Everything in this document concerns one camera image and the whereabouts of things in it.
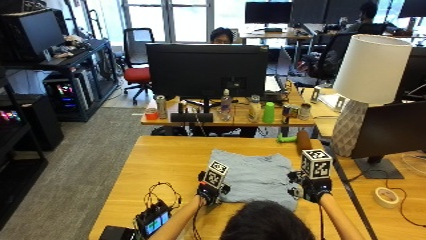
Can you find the dark drink can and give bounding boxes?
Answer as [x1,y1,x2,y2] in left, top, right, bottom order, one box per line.
[281,103,293,125]

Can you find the white marker cube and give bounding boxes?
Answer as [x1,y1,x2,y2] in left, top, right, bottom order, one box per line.
[300,148,335,181]
[203,160,231,190]

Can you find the tangled black wires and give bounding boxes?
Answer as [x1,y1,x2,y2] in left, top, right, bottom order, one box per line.
[143,181,184,212]

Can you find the black desk monitor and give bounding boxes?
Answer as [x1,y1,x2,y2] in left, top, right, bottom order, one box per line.
[146,42,271,123]

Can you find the black cabinet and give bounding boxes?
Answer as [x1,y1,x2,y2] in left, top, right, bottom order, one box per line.
[0,94,67,152]

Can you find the small device with lit screen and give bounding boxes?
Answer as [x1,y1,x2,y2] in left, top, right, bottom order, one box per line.
[134,200,174,240]

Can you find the clear water bottle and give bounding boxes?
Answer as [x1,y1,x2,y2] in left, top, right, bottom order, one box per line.
[220,88,233,122]

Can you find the black box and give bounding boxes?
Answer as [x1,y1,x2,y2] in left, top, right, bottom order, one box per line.
[98,225,138,240]

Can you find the white tape roll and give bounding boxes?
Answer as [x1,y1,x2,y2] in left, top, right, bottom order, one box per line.
[373,186,401,210]

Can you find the person's left hand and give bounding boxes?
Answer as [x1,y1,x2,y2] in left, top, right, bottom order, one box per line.
[196,170,233,207]

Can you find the clear wire loop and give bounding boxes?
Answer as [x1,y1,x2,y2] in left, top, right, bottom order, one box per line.
[400,151,426,178]

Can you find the small orange container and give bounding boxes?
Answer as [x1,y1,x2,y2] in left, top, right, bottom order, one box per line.
[144,107,160,121]

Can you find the green plastic cup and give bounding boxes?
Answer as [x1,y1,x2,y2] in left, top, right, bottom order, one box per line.
[261,101,277,125]

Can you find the black monitor on square stand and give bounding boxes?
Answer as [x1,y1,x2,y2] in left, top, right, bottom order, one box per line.
[349,100,426,180]

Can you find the large black screen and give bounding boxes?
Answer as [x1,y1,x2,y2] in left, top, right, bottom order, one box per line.
[0,7,67,64]

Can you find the light blue cloth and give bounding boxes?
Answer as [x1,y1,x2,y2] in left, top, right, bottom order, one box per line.
[208,148,303,212]

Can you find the computer tower with coloured lights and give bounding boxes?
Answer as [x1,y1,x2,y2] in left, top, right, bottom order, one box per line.
[43,71,96,115]

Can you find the black office chair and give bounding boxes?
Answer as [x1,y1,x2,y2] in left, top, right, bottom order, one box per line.
[309,31,357,82]

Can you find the red office chair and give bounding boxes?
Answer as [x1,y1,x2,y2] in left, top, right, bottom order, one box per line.
[122,27,158,106]

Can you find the thin black cable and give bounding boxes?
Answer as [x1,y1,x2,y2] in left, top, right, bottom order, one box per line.
[345,169,426,229]

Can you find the white table lamp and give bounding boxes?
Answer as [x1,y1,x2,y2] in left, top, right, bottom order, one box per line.
[331,33,415,158]

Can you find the green toy piece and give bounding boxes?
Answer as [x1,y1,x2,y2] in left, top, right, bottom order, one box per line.
[276,133,299,144]

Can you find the black background monitor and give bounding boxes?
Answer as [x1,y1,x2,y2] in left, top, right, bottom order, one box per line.
[291,0,331,27]
[244,1,295,26]
[397,0,426,19]

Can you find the black metal side table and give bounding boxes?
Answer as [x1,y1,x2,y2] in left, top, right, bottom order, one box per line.
[0,37,122,123]

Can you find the person's right hand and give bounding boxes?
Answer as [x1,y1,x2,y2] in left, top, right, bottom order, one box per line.
[287,170,335,204]

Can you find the black shelf rack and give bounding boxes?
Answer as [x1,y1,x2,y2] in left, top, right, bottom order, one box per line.
[0,65,51,232]

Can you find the brown cylinder roll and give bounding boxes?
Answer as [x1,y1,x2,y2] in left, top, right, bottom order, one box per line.
[296,130,315,156]

